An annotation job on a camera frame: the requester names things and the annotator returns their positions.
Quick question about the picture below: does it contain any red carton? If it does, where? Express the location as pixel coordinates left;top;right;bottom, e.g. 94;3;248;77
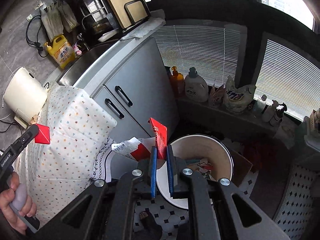
111;118;168;161

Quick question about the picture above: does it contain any red paper piece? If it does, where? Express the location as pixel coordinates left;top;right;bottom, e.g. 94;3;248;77
34;124;50;145

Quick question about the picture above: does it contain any paper trash bucket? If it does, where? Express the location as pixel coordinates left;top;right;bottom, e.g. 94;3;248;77
157;135;233;210

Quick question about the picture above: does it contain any brown paper wrapper by fryer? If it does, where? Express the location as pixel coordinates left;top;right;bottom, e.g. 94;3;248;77
29;115;39;125

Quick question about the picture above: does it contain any cream air fryer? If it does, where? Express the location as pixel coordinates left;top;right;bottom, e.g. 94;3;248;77
3;67;48;128

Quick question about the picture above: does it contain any white laundry detergent bottle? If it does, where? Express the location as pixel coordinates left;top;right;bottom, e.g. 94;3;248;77
184;67;209;103

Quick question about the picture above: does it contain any orange bottle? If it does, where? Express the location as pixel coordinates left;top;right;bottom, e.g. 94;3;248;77
169;67;185;97

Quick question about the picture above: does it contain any grey cabinet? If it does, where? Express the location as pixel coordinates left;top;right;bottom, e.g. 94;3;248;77
74;37;178;142

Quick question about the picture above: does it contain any printed paper packet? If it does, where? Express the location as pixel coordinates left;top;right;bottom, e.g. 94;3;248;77
208;84;225;107

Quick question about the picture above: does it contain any cardboard box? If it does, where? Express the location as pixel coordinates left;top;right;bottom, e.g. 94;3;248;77
222;138;253;186

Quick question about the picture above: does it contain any floral white tablecloth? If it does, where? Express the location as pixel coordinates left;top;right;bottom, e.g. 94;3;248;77
15;82;117;226

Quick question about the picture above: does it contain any person's left foot sandal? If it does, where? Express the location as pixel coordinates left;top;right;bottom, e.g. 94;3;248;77
136;211;162;239

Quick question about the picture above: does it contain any white green detergent refill bag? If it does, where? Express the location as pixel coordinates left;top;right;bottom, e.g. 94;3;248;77
223;76;256;113

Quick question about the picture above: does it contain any clear bottle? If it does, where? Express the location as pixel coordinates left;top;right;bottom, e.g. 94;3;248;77
253;94;267;116

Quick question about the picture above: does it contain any stainless steel sink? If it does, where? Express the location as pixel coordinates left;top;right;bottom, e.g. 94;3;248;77
57;39;118;86

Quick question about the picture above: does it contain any white pump bottle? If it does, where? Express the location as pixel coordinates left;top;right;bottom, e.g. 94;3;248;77
261;100;279;122

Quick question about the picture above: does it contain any black spray bottle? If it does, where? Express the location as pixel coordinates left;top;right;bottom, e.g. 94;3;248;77
269;103;287;126

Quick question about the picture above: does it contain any yellow detergent bottle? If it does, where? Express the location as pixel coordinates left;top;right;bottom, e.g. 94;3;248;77
44;34;75;70

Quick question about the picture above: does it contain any small pink bottle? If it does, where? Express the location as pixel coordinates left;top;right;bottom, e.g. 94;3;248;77
72;43;82;59

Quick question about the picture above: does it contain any white cloth on counter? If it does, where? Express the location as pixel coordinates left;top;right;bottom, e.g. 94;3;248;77
120;17;165;41

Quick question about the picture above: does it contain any black dish rack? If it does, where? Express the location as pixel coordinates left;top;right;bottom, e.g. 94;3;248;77
73;0;151;43

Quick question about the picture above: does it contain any beige basket with bottles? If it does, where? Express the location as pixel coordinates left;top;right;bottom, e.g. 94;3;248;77
304;109;319;152

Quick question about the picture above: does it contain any black power cable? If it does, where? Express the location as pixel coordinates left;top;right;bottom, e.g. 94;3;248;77
0;118;26;136

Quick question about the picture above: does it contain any black coiled hanging cable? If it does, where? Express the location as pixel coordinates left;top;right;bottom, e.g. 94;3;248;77
25;15;49;59

